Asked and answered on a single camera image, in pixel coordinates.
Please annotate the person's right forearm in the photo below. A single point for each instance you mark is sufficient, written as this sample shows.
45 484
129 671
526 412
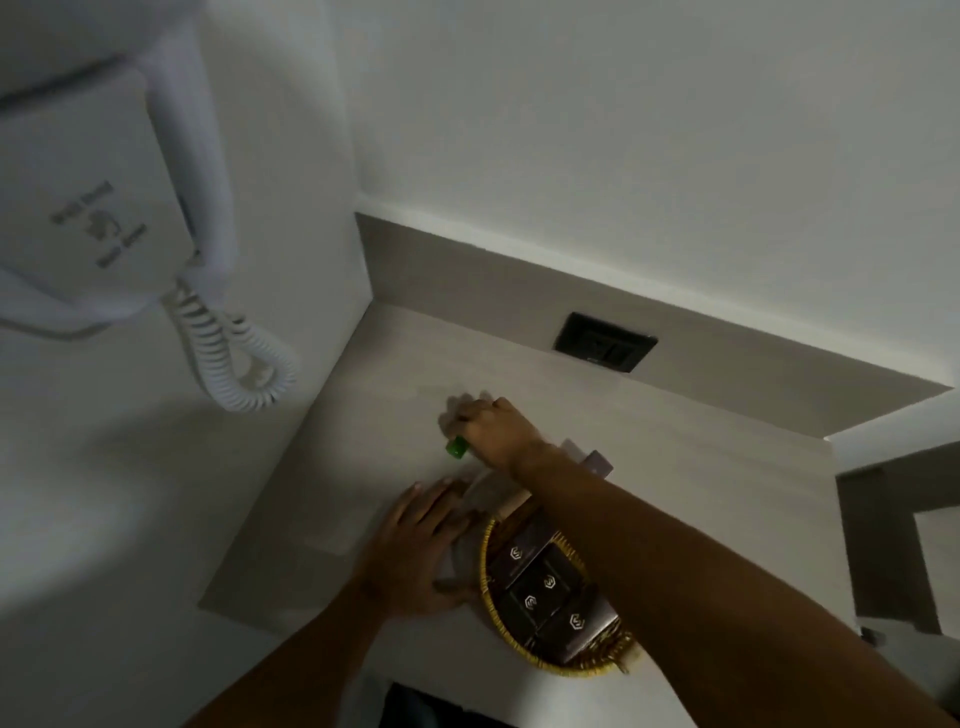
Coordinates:
712 592

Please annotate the person's right fingers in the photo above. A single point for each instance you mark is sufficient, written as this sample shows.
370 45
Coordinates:
469 420

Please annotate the person's right hand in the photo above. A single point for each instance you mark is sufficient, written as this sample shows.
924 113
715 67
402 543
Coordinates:
502 435

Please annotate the person's left thumb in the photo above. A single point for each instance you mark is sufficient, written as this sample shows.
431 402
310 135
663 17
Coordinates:
459 589

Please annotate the person's left hand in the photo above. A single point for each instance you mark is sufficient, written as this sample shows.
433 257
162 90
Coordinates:
405 559

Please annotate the small green bottle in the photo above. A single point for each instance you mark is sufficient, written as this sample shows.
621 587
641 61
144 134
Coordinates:
457 448

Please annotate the black wall socket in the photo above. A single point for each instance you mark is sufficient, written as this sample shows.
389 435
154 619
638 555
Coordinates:
604 342

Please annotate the white packet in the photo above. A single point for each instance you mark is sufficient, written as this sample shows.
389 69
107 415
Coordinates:
487 491

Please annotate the person's dark clothing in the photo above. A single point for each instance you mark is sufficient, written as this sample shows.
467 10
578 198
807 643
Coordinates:
435 711

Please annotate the dark framed mirror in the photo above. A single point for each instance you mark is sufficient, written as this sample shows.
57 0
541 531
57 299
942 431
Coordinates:
892 540

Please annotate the person's left forearm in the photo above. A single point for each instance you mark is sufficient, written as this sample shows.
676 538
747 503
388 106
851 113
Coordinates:
292 667

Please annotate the small grey box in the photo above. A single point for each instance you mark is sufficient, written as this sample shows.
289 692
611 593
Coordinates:
592 461

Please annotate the yellow woven basket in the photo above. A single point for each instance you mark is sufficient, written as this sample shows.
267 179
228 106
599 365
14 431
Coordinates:
495 611

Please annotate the white wall hair dryer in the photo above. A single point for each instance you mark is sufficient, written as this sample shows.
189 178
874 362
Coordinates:
97 172

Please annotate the dark brown sachet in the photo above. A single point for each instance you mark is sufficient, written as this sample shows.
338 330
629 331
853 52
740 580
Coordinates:
529 606
519 551
576 626
550 579

